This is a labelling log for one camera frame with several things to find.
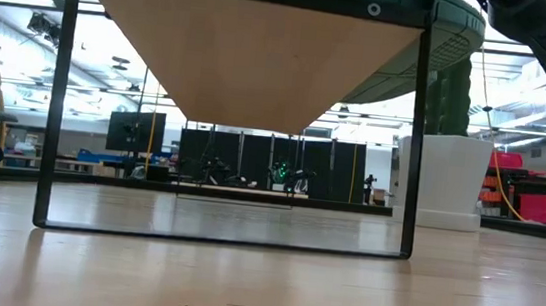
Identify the red storage bins rack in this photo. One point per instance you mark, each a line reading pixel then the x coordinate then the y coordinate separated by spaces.
pixel 534 206

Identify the black background monitor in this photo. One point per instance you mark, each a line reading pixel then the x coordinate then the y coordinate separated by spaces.
pixel 127 131

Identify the black partition screen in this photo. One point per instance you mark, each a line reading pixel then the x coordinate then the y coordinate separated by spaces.
pixel 257 156

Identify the green cactus plant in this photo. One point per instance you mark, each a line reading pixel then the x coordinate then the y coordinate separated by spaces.
pixel 456 105

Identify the background robot arms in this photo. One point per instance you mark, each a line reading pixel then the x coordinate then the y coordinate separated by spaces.
pixel 281 174

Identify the white faceted plant pot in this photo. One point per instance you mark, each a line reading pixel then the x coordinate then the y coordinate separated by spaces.
pixel 451 180

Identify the green rubber slide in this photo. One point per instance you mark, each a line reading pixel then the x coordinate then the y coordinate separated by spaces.
pixel 455 35

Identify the black aluminium rig frame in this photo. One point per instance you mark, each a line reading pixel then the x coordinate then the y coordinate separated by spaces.
pixel 363 208

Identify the wooden shelf black metal frame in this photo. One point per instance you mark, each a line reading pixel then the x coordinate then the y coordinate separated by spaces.
pixel 252 60

